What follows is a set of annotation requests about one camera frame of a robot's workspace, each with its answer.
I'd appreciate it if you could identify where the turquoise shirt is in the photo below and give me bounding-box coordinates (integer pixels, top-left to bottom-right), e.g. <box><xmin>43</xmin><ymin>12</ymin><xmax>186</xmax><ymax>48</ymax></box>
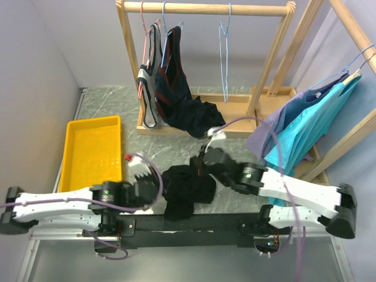
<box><xmin>258</xmin><ymin>74</ymin><xmax>362</xmax><ymax>206</ymax></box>

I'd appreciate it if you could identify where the black tank top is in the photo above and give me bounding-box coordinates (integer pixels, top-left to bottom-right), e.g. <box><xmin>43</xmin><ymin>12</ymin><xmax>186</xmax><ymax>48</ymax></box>
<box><xmin>162</xmin><ymin>164</ymin><xmax>216</xmax><ymax>221</ymax></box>

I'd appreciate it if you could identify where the wooden hanger on right rack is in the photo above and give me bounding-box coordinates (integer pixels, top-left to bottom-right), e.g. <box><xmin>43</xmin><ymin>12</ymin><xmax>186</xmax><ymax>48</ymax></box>
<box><xmin>342</xmin><ymin>69</ymin><xmax>361</xmax><ymax>85</ymax></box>

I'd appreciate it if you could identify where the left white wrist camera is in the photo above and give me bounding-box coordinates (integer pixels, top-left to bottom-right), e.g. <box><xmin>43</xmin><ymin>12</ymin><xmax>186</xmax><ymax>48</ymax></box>
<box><xmin>125</xmin><ymin>153</ymin><xmax>152</xmax><ymax>177</ymax></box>

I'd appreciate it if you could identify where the yellow plastic tray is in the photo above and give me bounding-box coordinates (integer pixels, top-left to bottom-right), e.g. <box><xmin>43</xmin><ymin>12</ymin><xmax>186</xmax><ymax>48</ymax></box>
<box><xmin>59</xmin><ymin>115</ymin><xmax>123</xmax><ymax>192</ymax></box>

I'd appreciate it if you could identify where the white grey tank top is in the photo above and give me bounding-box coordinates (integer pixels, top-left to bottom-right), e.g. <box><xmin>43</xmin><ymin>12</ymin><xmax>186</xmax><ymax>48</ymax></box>
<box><xmin>136</xmin><ymin>22</ymin><xmax>162</xmax><ymax>129</ymax></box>

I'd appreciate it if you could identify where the blue hanger on right rack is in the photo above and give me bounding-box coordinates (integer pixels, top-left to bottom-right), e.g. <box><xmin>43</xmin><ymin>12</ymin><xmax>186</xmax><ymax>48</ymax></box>
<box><xmin>309</xmin><ymin>43</ymin><xmax>375</xmax><ymax>90</ymax></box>

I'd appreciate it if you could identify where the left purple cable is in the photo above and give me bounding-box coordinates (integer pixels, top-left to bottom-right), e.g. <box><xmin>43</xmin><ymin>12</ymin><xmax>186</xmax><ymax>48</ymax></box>
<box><xmin>0</xmin><ymin>152</ymin><xmax>164</xmax><ymax>261</ymax></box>

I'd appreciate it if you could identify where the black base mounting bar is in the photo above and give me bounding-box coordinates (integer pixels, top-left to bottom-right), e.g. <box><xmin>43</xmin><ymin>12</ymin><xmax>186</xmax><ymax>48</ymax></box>
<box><xmin>95</xmin><ymin>213</ymin><xmax>290</xmax><ymax>249</ymax></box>

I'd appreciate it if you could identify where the purple cable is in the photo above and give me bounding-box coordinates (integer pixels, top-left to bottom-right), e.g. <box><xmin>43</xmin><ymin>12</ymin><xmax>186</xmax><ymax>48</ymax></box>
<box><xmin>211</xmin><ymin>116</ymin><xmax>306</xmax><ymax>282</ymax></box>
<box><xmin>0</xmin><ymin>152</ymin><xmax>164</xmax><ymax>261</ymax></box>

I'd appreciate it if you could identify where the pink wire hanger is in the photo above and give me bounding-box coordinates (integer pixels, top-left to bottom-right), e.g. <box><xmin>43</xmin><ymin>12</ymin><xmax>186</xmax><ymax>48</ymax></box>
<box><xmin>137</xmin><ymin>1</ymin><xmax>151</xmax><ymax>101</ymax></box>

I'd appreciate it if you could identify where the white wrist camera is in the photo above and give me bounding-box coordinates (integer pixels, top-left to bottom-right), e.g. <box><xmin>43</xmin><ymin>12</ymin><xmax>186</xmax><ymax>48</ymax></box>
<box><xmin>125</xmin><ymin>153</ymin><xmax>152</xmax><ymax>177</ymax></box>
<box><xmin>205</xmin><ymin>127</ymin><xmax>227</xmax><ymax>152</ymax></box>

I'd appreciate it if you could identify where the purple shirt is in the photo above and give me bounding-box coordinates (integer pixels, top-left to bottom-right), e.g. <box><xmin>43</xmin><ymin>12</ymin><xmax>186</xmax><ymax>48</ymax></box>
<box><xmin>246</xmin><ymin>73</ymin><xmax>349</xmax><ymax>160</ymax></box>

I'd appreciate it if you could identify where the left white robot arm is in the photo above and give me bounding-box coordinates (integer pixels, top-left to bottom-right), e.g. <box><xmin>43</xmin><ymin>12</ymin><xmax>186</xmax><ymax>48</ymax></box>
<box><xmin>1</xmin><ymin>173</ymin><xmax>163</xmax><ymax>236</ymax></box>

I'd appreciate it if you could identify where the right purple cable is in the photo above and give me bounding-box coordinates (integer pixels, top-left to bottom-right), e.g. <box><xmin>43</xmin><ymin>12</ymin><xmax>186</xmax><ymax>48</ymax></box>
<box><xmin>211</xmin><ymin>116</ymin><xmax>306</xmax><ymax>282</ymax></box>

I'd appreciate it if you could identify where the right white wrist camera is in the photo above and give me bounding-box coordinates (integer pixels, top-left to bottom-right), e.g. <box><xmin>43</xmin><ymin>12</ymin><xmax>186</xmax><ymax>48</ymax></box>
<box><xmin>205</xmin><ymin>127</ymin><xmax>227</xmax><ymax>152</ymax></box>

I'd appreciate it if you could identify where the navy red-trimmed tank top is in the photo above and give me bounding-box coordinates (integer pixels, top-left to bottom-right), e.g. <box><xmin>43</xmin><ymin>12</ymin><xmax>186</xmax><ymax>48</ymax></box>
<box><xmin>155</xmin><ymin>26</ymin><xmax>225</xmax><ymax>138</ymax></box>

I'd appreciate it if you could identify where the blue hanger with navy top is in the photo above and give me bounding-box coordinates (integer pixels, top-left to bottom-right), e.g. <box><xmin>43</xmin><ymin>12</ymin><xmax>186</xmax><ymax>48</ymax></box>
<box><xmin>160</xmin><ymin>1</ymin><xmax>171</xmax><ymax>74</ymax></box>

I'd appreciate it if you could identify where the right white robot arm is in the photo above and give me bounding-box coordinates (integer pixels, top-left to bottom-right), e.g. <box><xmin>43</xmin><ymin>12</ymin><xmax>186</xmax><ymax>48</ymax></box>
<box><xmin>190</xmin><ymin>147</ymin><xmax>357</xmax><ymax>239</ymax></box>

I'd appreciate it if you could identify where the wooden clothes rack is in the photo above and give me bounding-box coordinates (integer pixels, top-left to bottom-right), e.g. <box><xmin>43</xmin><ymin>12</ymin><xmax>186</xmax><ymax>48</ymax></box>
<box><xmin>116</xmin><ymin>1</ymin><xmax>296</xmax><ymax>121</ymax></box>
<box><xmin>246</xmin><ymin>0</ymin><xmax>376</xmax><ymax>186</ymax></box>

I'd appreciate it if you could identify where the blue wire hanger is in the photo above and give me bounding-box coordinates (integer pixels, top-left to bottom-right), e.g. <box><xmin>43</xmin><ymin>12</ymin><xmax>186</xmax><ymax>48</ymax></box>
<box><xmin>219</xmin><ymin>3</ymin><xmax>232</xmax><ymax>103</ymax></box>

